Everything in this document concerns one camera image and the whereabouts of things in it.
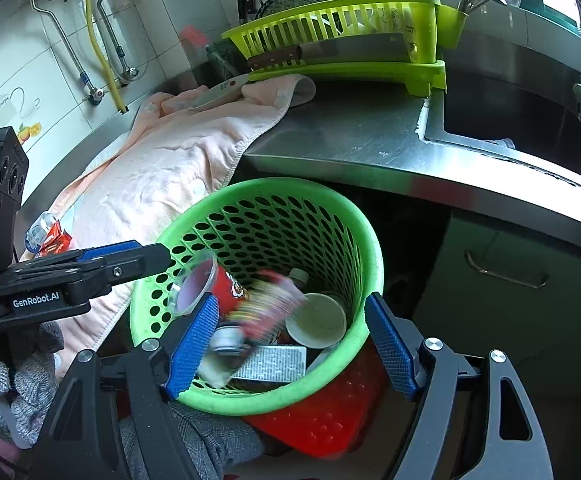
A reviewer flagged steel sink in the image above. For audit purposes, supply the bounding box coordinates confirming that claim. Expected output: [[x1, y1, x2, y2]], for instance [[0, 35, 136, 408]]
[[423, 42, 581, 181]]

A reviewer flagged pink bottle brush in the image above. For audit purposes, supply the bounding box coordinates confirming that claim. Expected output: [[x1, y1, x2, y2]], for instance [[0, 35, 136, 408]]
[[180, 25, 206, 53]]

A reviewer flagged wooden-handled cleaver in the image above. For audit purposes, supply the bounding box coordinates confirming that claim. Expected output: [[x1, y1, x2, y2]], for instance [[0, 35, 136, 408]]
[[247, 32, 418, 72]]

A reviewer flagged yellow gas pipe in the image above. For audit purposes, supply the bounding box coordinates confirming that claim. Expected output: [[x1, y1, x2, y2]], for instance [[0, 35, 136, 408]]
[[83, 0, 130, 115]]

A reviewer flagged green dish rack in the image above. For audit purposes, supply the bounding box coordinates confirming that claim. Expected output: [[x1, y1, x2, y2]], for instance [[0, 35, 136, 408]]
[[222, 0, 468, 98]]

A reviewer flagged white paper cup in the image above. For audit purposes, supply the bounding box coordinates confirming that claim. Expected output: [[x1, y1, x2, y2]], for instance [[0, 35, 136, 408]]
[[285, 291, 348, 348]]

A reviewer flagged green plastic basket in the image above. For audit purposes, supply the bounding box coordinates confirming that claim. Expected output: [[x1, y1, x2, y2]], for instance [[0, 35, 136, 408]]
[[129, 176, 386, 417]]

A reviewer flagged ceramic bowl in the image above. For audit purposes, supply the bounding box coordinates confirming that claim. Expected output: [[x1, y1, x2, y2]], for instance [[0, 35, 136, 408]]
[[188, 72, 254, 111]]

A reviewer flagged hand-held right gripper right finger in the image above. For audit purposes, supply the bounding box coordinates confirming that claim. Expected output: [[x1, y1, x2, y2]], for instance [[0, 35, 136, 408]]
[[364, 292, 555, 480]]

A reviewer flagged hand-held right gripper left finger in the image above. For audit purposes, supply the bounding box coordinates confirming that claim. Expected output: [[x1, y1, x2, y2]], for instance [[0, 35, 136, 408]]
[[28, 294, 220, 480]]

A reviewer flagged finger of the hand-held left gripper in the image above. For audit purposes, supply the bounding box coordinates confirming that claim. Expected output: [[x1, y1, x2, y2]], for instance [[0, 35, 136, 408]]
[[85, 243, 174, 287], [78, 239, 144, 262]]

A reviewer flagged dark utensil holder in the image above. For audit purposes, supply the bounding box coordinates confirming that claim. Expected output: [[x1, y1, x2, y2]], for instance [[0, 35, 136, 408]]
[[205, 40, 244, 81]]

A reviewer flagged patterned plate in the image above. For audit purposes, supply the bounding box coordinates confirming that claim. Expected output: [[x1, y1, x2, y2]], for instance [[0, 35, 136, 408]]
[[259, 0, 342, 20]]

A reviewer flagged braided metal water hose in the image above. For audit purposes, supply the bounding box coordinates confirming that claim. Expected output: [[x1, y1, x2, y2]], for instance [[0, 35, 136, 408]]
[[29, 0, 107, 107], [95, 0, 144, 87]]

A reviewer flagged red printed plastic cup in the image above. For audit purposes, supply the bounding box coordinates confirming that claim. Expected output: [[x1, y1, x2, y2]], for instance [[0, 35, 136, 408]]
[[168, 251, 311, 346]]

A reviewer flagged pink towel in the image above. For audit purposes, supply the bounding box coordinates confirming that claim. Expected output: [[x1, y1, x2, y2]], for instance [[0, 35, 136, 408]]
[[20, 74, 317, 376]]

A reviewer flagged blue drink can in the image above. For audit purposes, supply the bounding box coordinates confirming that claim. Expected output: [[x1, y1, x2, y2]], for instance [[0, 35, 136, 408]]
[[24, 211, 57, 254]]

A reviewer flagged red soda can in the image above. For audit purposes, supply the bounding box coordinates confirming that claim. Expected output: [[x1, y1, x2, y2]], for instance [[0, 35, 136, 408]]
[[212, 324, 251, 358]]

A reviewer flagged orange snack wrapper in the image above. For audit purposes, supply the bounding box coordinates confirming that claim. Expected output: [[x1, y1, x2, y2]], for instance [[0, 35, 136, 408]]
[[38, 222, 74, 257]]

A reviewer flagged grey base cabinet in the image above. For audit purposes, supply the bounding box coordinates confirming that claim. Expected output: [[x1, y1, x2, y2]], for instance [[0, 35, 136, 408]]
[[410, 205, 581, 411]]

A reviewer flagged red plastic stool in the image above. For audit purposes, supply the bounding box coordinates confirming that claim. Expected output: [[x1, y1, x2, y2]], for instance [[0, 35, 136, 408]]
[[243, 345, 388, 458]]

